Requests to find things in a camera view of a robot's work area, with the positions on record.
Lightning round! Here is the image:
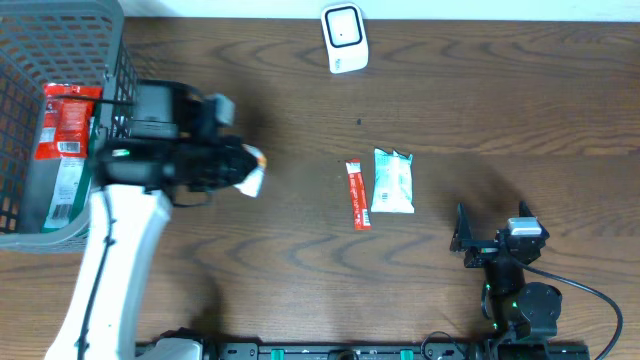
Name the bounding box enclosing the orange white small packet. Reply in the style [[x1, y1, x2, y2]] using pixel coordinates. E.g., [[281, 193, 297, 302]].
[[234, 144, 267, 198]]

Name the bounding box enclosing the mint green snack packet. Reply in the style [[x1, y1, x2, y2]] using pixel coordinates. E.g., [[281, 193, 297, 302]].
[[370, 148, 415, 214]]

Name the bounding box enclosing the red stick packet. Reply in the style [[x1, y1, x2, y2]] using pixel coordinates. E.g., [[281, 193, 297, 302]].
[[345, 158, 372, 231]]

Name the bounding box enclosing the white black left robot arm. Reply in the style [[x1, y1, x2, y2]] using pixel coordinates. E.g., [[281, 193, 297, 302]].
[[46, 80, 260, 359]]

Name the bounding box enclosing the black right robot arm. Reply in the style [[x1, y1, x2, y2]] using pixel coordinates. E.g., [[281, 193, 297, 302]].
[[450, 201, 562, 342]]

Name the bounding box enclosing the white barcode scanner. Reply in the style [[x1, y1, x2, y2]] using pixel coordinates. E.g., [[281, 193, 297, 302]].
[[320, 3, 369, 74]]

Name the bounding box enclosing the red snack bag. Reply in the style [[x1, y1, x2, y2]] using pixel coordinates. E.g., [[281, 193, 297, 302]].
[[34, 83, 102, 160]]

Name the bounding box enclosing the green white flat packet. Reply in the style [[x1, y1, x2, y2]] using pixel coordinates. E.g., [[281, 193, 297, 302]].
[[41, 117, 96, 233]]

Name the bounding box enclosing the grey plastic mesh basket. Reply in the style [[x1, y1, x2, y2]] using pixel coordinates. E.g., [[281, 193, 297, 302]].
[[1, 0, 138, 254]]

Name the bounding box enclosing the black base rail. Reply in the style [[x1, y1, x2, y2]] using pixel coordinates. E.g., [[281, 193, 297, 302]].
[[134, 341, 591, 360]]

